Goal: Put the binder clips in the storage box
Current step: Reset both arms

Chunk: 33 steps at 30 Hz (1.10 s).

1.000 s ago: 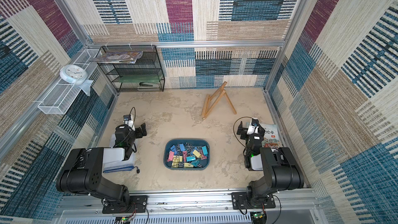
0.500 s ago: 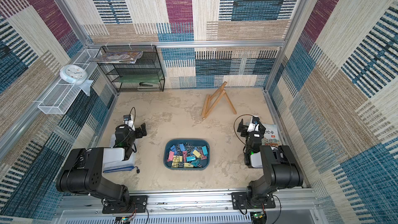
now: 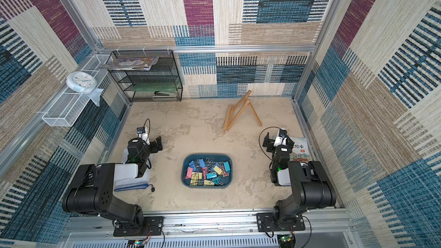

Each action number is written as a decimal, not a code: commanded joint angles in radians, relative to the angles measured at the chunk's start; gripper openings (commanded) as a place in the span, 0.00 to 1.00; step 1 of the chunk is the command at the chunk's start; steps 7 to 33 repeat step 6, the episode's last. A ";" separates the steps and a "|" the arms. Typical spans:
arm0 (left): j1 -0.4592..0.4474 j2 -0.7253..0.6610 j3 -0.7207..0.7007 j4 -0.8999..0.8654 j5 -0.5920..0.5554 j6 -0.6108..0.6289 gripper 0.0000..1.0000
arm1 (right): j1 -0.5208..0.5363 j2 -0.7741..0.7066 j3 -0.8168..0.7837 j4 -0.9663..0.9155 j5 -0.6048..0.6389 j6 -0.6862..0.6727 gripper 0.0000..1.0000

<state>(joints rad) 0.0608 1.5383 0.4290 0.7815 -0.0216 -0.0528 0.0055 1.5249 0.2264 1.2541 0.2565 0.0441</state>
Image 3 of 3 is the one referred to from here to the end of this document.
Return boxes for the pink binder clip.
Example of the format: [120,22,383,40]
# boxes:
[185,167,194,179]
[202,167,208,180]
[221,166,229,178]

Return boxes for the teal plastic storage box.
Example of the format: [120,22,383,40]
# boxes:
[181,153,233,189]

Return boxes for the teal binder clip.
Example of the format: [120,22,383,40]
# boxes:
[206,172,218,180]
[223,161,231,173]

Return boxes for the olive yellow binder clip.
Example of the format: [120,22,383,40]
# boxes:
[203,180,215,186]

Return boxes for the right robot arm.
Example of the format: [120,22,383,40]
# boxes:
[256,129,336,234]

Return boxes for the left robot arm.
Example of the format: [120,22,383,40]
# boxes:
[62,136,163,237]

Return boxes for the colourful history picture book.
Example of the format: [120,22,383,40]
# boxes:
[289,137,313,163]

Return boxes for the white paper document pouch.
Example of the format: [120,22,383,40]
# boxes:
[113,148,152,192]

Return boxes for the wooden easel stand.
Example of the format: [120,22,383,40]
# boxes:
[223,90,263,132]

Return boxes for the magazine on shelf top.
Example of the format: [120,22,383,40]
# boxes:
[99,57,159,71]

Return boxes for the white round clock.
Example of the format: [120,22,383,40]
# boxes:
[66,71,97,94]

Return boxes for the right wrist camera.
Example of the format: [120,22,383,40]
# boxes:
[274,129,289,147]

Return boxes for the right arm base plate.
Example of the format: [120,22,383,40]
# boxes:
[256,212,305,233]

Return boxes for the black wire mesh shelf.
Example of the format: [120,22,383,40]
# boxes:
[107,49,183,103]

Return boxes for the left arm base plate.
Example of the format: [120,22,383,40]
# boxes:
[113,216,164,237]

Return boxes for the white wire wall basket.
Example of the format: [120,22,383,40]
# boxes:
[41,54,109,127]

